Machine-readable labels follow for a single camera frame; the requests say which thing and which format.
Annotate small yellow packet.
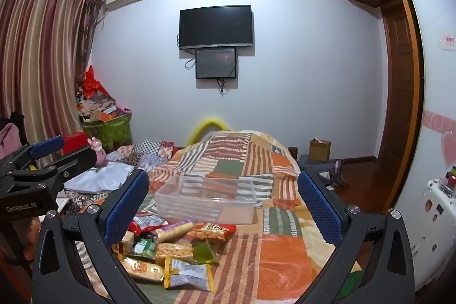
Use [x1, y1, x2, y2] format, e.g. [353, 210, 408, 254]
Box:
[113, 231, 136, 256]

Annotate small black wall monitor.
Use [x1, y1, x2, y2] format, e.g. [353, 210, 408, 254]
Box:
[195, 48, 238, 79]

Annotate green translucent packet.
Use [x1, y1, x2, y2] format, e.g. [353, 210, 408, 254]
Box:
[192, 240, 221, 265]

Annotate pink cloth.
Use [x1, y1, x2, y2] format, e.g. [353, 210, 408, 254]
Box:
[0, 122, 20, 157]

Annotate striped patchwork blanket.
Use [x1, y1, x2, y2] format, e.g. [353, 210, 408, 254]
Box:
[71, 129, 362, 304]

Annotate clear plastic container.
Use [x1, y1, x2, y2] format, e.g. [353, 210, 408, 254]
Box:
[154, 176, 258, 224]

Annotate black hanging cable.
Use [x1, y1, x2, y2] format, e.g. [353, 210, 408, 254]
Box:
[217, 78, 232, 97]

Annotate red orange cracker packet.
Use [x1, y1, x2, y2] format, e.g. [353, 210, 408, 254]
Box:
[185, 222, 237, 242]

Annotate grey stool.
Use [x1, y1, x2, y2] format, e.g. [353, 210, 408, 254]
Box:
[298, 154, 350, 189]

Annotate white mini fridge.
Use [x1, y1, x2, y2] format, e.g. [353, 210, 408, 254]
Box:
[410, 177, 456, 294]

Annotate clear packet brown snacks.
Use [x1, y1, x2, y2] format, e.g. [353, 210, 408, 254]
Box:
[156, 243, 195, 258]

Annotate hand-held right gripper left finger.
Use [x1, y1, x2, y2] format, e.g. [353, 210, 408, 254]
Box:
[31, 169, 168, 304]

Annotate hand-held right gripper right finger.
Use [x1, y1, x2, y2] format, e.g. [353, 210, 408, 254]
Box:
[292, 169, 428, 304]

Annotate red box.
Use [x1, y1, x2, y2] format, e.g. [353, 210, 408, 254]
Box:
[62, 132, 89, 157]

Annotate long cream roll packet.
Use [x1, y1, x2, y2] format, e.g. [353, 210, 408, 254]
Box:
[155, 221, 195, 242]

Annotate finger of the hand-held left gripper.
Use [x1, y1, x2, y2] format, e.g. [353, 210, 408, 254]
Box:
[56, 148, 98, 181]
[0, 135, 65, 174]

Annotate red white snack packet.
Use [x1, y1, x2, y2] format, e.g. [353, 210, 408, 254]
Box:
[127, 216, 169, 233]

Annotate pink plush toy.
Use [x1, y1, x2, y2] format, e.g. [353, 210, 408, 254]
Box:
[87, 137, 107, 166]

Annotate pile of red bags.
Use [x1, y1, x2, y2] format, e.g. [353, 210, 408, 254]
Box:
[76, 65, 123, 123]

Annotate brown wooden door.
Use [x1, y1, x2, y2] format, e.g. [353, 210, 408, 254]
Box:
[377, 0, 425, 212]

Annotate green white snack packet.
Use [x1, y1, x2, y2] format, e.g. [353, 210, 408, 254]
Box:
[132, 238, 157, 258]

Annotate small cardboard box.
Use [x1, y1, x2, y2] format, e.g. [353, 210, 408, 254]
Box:
[308, 138, 331, 162]

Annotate yellow hoop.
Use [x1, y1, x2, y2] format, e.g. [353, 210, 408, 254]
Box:
[188, 117, 230, 148]

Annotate striped brown curtain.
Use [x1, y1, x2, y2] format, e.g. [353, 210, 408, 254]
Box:
[0, 0, 105, 148]

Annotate white wardrobe door pink hearts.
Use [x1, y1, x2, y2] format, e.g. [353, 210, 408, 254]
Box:
[395, 0, 456, 183]

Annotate green storage box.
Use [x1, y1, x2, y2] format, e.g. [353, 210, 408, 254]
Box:
[83, 112, 133, 152]

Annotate white plastic bag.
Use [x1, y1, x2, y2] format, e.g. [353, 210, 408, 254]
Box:
[64, 162, 135, 192]

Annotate black wall television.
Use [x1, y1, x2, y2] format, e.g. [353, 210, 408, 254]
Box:
[179, 5, 254, 50]

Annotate orange yellow bread packet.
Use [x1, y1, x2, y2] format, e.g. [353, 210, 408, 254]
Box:
[119, 256, 165, 283]

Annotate yellow grey snack packet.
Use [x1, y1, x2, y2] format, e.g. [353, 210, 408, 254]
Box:
[163, 258, 216, 292]

